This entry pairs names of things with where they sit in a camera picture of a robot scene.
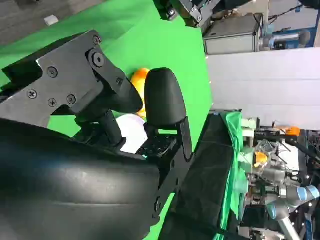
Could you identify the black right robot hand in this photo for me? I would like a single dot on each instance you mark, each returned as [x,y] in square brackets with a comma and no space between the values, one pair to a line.
[75,175]

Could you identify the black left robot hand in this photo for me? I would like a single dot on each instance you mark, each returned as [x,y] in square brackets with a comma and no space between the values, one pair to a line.
[187,12]

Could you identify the orange toy bread roll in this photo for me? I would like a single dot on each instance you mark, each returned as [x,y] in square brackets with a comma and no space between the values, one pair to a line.
[138,78]

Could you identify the green table cloth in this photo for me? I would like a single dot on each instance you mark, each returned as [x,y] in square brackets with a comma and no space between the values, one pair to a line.
[155,45]

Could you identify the grey metal cabinet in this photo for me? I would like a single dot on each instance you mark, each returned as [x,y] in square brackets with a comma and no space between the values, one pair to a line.
[232,37]

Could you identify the lilac plate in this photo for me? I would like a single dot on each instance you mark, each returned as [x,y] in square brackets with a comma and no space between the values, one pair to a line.
[132,135]

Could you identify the white partition panel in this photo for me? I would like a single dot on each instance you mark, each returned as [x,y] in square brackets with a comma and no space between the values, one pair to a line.
[262,82]

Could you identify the black table skirt cloth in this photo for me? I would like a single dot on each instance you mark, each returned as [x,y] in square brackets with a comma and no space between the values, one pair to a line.
[207,162]

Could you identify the small white block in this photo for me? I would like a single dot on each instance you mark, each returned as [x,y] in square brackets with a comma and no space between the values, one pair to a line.
[51,20]

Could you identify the orange background part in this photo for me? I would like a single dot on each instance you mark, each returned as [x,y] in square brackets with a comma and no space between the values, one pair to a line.
[293,131]

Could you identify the orange item in clear holder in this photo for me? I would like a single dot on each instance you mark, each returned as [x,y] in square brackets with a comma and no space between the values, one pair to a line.
[261,158]

